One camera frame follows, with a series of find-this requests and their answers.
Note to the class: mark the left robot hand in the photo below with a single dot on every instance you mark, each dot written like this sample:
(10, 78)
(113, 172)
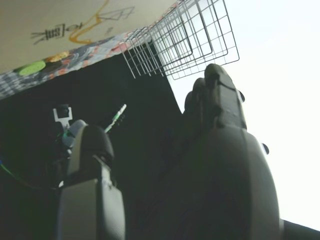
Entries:
(225, 175)

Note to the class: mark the beige book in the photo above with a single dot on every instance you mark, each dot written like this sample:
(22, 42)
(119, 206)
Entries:
(75, 20)

